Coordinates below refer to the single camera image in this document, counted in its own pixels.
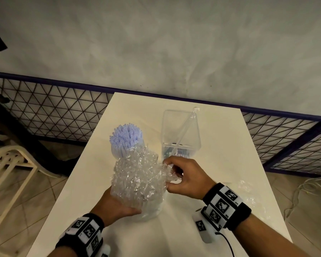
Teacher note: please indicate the person's right hand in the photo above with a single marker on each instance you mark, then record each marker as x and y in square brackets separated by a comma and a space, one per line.
[195, 182]

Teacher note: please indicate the small bunch of blue straws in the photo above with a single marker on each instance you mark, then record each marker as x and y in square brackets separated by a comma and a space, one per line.
[125, 139]

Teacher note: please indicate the person's right forearm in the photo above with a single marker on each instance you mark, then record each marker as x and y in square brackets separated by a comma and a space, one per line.
[264, 238]

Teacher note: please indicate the pack of clear straws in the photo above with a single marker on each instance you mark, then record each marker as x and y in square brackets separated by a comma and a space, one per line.
[139, 179]

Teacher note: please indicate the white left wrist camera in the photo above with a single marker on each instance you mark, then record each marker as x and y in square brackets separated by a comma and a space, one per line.
[105, 251]

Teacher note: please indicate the long clear straw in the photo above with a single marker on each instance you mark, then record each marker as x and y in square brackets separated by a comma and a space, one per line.
[187, 125]

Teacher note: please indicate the clear plastic wrap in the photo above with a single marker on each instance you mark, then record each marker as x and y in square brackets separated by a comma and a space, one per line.
[250, 196]

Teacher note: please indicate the person's left hand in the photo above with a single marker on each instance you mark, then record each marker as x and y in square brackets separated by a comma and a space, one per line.
[109, 208]

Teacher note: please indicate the person's left forearm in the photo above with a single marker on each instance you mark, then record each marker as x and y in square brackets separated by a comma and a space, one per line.
[61, 252]

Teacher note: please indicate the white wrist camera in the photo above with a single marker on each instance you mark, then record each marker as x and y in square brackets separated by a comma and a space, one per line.
[203, 230]
[105, 251]

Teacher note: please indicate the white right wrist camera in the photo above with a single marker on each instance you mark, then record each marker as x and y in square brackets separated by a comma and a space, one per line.
[203, 230]

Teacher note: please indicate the white plastic chair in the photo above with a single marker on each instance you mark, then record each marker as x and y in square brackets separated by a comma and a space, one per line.
[13, 151]

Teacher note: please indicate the clear square plastic box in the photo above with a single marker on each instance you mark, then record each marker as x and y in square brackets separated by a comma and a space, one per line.
[171, 125]

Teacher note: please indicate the black left wristband with markers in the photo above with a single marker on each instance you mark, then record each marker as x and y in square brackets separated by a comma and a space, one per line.
[85, 230]

